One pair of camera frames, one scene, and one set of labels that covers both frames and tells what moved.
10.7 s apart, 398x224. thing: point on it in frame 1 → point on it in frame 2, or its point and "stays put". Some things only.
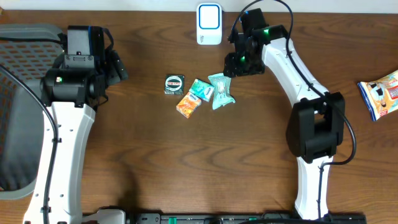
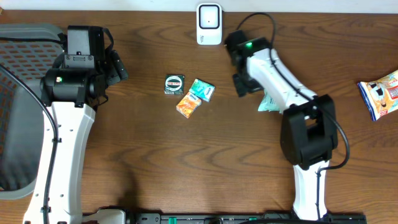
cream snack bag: (380, 96) stays put
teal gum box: (203, 90) stays put
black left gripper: (117, 68) stays put
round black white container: (174, 84) stays put
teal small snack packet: (222, 94) → (268, 104)
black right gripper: (231, 67) → (241, 88)
